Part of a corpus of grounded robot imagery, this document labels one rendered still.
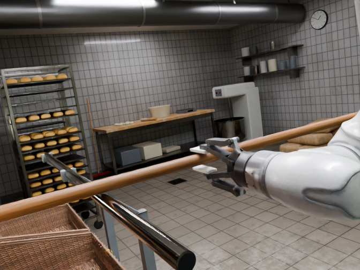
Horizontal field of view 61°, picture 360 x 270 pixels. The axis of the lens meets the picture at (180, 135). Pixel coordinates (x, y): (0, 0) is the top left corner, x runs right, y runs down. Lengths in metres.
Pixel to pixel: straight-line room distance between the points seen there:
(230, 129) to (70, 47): 3.26
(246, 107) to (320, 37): 1.79
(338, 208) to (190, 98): 6.32
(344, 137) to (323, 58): 5.40
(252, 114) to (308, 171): 5.86
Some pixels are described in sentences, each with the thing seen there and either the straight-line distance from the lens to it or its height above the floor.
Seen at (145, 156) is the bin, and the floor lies 0.29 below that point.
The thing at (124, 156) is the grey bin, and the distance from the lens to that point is 5.32.
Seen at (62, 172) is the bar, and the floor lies 1.17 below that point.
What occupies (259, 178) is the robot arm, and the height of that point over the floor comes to 1.20.
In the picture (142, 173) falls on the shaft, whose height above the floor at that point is 1.20.
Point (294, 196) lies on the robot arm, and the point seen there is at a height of 1.18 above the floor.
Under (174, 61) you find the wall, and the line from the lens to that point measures 6.61.
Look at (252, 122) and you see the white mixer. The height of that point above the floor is 0.52.
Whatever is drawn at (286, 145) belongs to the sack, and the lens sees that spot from 5.02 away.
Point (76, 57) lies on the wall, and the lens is 5.87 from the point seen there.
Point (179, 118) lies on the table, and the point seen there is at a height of 0.86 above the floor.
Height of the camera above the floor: 1.37
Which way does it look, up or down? 8 degrees down
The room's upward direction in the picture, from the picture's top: 8 degrees counter-clockwise
